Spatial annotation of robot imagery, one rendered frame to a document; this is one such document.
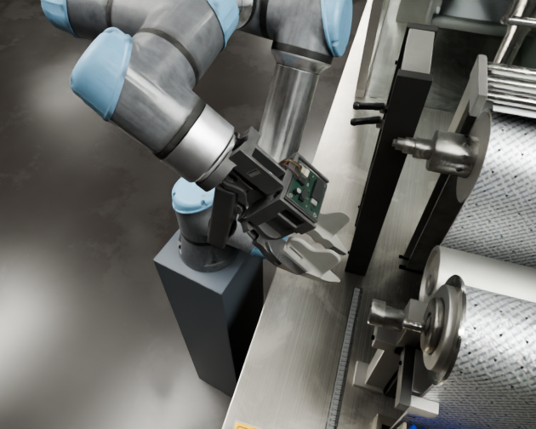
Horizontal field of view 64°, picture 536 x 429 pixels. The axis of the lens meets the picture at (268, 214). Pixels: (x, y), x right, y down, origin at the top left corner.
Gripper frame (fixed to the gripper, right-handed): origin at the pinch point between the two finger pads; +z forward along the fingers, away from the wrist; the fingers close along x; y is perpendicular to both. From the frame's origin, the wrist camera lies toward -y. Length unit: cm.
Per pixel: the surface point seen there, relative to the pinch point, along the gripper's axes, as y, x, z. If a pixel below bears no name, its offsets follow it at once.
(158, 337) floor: -145, 28, 34
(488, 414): 3.2, -6.7, 30.7
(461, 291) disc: 9.5, 1.4, 13.4
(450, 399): 0.7, -6.7, 25.5
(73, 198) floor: -196, 87, -27
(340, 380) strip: -28.7, 1.1, 33.0
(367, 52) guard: -23, 96, 13
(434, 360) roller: 4.0, -5.5, 16.7
